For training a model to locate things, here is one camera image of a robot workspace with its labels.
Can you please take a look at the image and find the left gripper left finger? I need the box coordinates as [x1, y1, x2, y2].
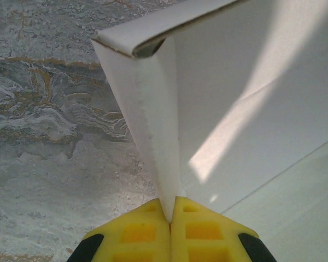
[71, 198, 172, 262]

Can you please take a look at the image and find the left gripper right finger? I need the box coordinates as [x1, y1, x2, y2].
[171, 196, 277, 262]

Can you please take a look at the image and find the white paper box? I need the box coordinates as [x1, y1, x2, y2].
[91, 0, 328, 262]

